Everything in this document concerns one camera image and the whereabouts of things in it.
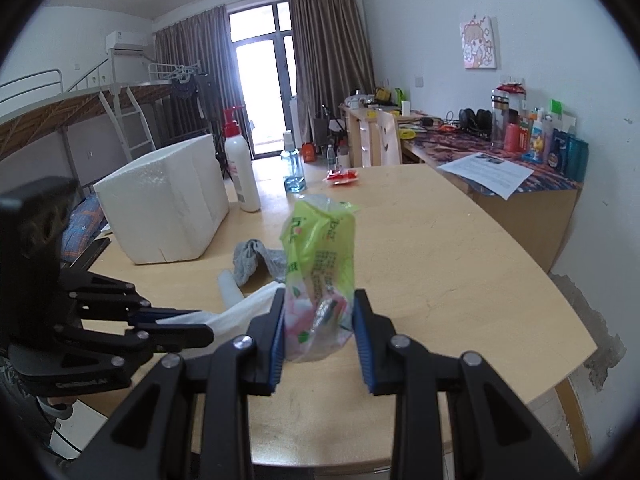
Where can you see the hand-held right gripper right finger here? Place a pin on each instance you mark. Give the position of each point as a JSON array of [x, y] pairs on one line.
[[361, 345]]

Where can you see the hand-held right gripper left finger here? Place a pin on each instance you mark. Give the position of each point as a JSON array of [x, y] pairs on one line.
[[277, 345]]

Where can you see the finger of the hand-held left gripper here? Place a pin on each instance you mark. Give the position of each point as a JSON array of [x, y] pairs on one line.
[[160, 316], [175, 336]]

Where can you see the white tissue paper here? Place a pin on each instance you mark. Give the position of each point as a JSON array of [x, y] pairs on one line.
[[235, 317]]

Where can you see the grey sock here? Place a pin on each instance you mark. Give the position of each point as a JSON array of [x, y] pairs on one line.
[[247, 257]]

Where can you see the green plastic snack bag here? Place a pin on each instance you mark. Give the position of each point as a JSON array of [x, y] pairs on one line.
[[320, 260]]

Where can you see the white foam box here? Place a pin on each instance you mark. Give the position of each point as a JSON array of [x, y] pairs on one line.
[[160, 200]]

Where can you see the blue checked quilt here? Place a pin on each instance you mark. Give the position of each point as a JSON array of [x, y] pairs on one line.
[[80, 225]]

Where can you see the white lotion pump bottle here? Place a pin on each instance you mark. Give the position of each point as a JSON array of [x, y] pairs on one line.
[[242, 170]]

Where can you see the red snack packet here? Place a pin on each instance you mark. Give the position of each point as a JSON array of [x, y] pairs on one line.
[[341, 177]]

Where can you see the white bunk bed ladder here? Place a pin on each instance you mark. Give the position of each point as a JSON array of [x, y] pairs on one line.
[[132, 125]]

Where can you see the blue spray bottle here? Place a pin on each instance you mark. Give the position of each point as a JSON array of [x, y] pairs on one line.
[[293, 170]]

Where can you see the orange bag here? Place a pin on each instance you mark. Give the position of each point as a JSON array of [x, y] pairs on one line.
[[308, 152]]

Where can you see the wooden desk with drawers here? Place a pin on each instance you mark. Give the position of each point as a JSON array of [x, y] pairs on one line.
[[357, 140]]

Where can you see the wooden desk with printed mat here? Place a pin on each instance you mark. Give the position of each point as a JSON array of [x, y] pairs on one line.
[[525, 220]]

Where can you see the wooden chair with face cutout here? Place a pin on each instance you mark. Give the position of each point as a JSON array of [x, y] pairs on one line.
[[387, 140]]

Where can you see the printed paper sheet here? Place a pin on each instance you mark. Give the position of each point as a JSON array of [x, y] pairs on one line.
[[487, 172]]

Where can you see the yellow tape roll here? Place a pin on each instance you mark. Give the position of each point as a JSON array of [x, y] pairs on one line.
[[407, 134]]

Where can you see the hanging dark clothes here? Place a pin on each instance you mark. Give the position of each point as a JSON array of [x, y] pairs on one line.
[[184, 90]]

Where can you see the white air conditioner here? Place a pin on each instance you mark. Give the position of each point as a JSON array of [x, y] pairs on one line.
[[125, 40]]

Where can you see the glass balcony door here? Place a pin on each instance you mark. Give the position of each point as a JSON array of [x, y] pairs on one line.
[[260, 85]]

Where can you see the yellow desk item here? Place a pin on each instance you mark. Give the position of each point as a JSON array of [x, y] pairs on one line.
[[382, 94]]

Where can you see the black headphones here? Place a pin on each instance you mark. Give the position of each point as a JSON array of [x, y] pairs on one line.
[[475, 120]]

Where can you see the brown curtain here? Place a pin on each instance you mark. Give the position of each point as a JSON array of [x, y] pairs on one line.
[[200, 60], [330, 60]]

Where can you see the cluster of toiletry bottles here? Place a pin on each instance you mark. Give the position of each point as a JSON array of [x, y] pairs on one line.
[[540, 140]]

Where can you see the cartoon wall poster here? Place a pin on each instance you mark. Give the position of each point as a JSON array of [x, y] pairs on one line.
[[478, 42]]

